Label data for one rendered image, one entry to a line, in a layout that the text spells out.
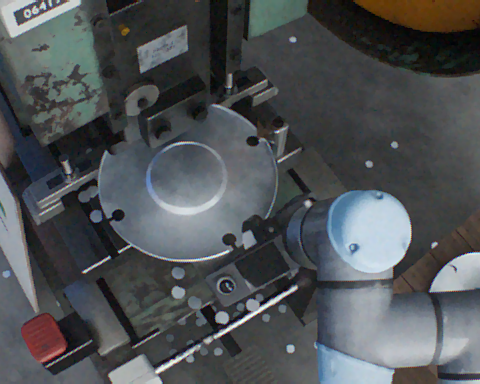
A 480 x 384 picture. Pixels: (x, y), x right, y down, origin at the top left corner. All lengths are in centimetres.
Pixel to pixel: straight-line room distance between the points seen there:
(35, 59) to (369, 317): 41
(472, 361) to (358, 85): 162
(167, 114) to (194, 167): 18
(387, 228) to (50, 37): 37
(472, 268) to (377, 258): 97
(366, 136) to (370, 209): 148
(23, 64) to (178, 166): 46
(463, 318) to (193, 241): 50
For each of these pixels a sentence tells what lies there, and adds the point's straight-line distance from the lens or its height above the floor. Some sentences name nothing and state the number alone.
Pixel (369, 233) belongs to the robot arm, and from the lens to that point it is 58.
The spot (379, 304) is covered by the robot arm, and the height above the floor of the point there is 114.
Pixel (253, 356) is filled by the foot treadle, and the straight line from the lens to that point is 158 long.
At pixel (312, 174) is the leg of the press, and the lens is 122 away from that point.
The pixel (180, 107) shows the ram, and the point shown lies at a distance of 90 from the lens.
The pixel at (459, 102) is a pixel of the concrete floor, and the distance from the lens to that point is 224.
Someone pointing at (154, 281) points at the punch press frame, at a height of 64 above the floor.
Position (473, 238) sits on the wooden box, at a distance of 159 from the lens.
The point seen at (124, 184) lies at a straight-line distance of 105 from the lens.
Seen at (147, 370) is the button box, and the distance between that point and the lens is 111.
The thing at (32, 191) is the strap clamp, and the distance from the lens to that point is 111.
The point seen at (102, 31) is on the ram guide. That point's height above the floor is 119.
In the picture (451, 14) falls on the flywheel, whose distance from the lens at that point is 86.
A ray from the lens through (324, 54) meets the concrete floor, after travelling 223.
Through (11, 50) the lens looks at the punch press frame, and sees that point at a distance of 64.
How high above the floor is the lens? 171
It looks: 64 degrees down
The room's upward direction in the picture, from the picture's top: 4 degrees clockwise
